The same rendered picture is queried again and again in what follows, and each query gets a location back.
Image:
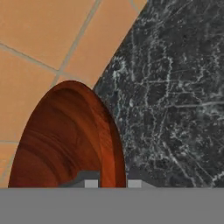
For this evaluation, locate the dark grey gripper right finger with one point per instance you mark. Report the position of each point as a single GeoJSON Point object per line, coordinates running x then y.
{"type": "Point", "coordinates": [135, 183]}

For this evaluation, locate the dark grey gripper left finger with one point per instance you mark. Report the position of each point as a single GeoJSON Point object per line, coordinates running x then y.
{"type": "Point", "coordinates": [87, 178]}

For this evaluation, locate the brown wooden bowl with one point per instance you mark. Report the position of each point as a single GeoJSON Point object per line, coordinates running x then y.
{"type": "Point", "coordinates": [64, 137]}

